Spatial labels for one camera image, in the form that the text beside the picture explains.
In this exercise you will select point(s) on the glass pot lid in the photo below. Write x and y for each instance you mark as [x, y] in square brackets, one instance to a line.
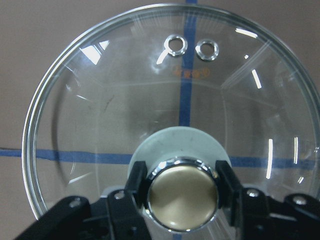
[179, 87]

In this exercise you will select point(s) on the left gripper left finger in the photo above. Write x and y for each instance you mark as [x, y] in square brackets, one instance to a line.
[115, 217]

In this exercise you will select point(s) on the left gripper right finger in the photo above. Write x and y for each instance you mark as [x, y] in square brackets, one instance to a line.
[257, 216]

